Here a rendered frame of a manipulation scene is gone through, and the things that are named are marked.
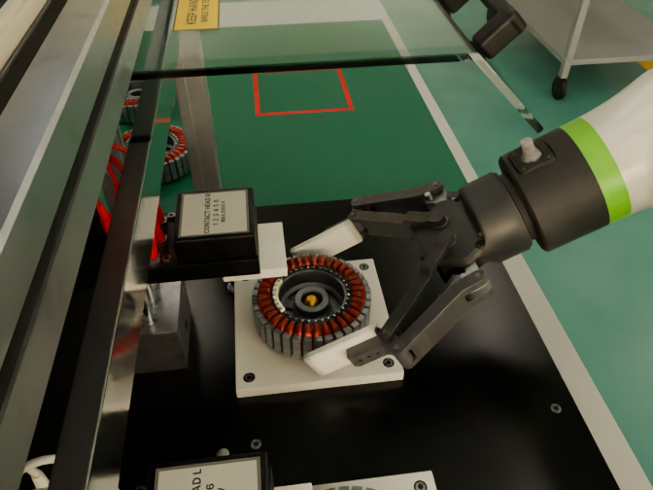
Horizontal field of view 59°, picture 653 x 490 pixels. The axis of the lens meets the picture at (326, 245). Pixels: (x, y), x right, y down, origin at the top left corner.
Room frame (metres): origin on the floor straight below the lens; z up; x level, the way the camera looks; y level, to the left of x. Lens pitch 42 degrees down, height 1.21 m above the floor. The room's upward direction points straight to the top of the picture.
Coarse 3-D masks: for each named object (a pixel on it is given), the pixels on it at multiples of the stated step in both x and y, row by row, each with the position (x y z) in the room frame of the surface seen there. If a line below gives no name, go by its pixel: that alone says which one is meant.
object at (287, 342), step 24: (288, 264) 0.41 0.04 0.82; (312, 264) 0.41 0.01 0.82; (336, 264) 0.41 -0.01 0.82; (264, 288) 0.37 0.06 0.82; (288, 288) 0.39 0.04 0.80; (312, 288) 0.38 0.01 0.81; (336, 288) 0.39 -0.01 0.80; (360, 288) 0.38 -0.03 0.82; (264, 312) 0.35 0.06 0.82; (312, 312) 0.36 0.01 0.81; (336, 312) 0.35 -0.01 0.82; (360, 312) 0.35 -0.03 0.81; (264, 336) 0.34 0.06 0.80; (288, 336) 0.32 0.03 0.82; (312, 336) 0.32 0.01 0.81; (336, 336) 0.32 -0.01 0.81
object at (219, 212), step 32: (192, 192) 0.39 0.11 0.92; (224, 192) 0.39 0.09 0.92; (192, 224) 0.35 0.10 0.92; (224, 224) 0.35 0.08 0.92; (256, 224) 0.38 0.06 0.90; (96, 256) 0.34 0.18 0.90; (160, 256) 0.34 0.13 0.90; (192, 256) 0.33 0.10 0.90; (224, 256) 0.33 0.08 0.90; (256, 256) 0.34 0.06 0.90
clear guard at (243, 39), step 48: (240, 0) 0.42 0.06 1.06; (288, 0) 0.42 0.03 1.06; (336, 0) 0.42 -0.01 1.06; (384, 0) 0.42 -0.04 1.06; (432, 0) 0.42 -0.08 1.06; (144, 48) 0.34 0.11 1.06; (192, 48) 0.34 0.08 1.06; (240, 48) 0.34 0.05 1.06; (288, 48) 0.34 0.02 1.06; (336, 48) 0.34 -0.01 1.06; (384, 48) 0.34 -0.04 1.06; (432, 48) 0.34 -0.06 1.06
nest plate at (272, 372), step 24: (360, 264) 0.45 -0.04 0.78; (240, 288) 0.41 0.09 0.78; (240, 312) 0.38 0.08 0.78; (288, 312) 0.38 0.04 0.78; (384, 312) 0.38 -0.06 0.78; (240, 336) 0.35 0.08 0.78; (240, 360) 0.32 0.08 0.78; (264, 360) 0.32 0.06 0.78; (288, 360) 0.32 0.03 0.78; (384, 360) 0.32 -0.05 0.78; (240, 384) 0.29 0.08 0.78; (264, 384) 0.29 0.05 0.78; (288, 384) 0.29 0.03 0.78; (312, 384) 0.30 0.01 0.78; (336, 384) 0.30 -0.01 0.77
